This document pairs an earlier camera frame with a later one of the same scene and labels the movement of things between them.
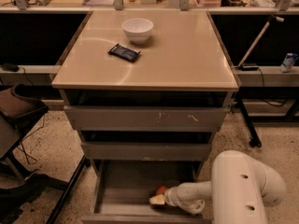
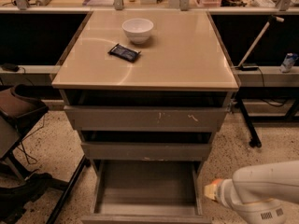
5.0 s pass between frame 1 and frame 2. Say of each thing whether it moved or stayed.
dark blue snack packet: stayed
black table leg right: stayed
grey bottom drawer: stayed
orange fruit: moved
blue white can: stayed
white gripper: moved
